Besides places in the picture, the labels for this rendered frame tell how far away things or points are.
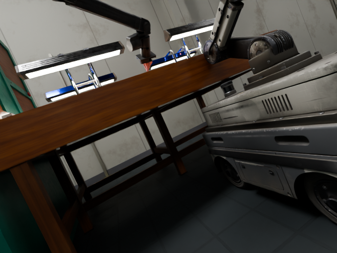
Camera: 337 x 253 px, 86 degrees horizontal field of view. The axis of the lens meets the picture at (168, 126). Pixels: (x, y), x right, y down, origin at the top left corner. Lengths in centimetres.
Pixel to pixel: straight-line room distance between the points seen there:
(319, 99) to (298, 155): 17
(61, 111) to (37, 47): 277
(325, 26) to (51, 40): 624
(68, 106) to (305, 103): 85
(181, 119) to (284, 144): 280
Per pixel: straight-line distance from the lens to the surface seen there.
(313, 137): 60
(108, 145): 313
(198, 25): 166
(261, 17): 517
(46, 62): 130
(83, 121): 88
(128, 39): 102
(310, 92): 60
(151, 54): 111
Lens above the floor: 51
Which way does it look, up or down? 3 degrees down
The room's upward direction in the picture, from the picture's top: 24 degrees counter-clockwise
